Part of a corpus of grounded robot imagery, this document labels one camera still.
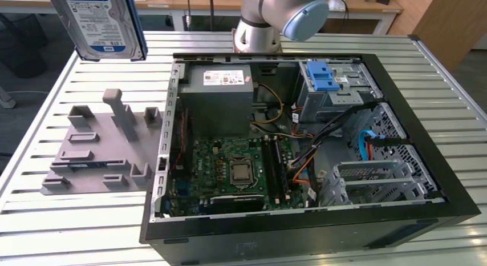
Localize silver CPU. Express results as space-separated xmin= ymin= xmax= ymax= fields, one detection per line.
xmin=231 ymin=163 xmax=253 ymax=181

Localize metal drive cage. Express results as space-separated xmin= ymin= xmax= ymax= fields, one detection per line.
xmin=296 ymin=60 xmax=385 ymax=124

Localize white metal foot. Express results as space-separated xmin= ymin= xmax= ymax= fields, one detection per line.
xmin=0 ymin=86 xmax=19 ymax=109

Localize blue plastic drive bracket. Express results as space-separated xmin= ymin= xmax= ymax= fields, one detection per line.
xmin=305 ymin=60 xmax=339 ymax=92

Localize red orange power wire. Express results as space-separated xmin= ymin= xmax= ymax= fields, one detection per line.
xmin=291 ymin=136 xmax=377 ymax=187

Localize hard disk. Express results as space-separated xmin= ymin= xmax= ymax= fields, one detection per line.
xmin=47 ymin=0 xmax=148 ymax=63

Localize grey power supply unit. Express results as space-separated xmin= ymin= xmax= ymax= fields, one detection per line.
xmin=177 ymin=63 xmax=255 ymax=138

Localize blue data wire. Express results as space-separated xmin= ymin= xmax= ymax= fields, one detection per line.
xmin=356 ymin=128 xmax=409 ymax=164

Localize yellow wires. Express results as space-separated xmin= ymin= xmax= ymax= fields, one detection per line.
xmin=251 ymin=83 xmax=284 ymax=126

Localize wooden desk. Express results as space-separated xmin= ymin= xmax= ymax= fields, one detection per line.
xmin=0 ymin=0 xmax=404 ymax=35

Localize black PC case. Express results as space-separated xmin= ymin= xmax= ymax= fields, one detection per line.
xmin=139 ymin=52 xmax=483 ymax=266

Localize green motherboard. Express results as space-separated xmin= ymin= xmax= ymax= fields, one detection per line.
xmin=167 ymin=134 xmax=305 ymax=218

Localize black cable bundle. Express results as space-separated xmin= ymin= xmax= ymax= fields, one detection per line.
xmin=292 ymin=106 xmax=377 ymax=175

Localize metal disk bay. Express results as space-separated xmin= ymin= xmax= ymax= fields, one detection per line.
xmin=321 ymin=159 xmax=446 ymax=207

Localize black graphics card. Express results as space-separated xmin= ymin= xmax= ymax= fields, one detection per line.
xmin=207 ymin=193 xmax=265 ymax=214

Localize grey parts rack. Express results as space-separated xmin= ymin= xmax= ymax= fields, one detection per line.
xmin=40 ymin=88 xmax=164 ymax=196

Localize wooden cabinet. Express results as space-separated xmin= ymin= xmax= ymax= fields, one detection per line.
xmin=387 ymin=0 xmax=487 ymax=72

